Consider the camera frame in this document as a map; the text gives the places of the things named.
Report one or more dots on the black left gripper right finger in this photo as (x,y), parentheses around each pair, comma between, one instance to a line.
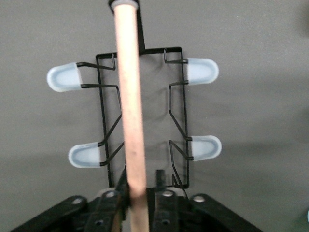
(165,212)

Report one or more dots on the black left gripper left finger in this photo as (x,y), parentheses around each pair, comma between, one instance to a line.
(106,212)

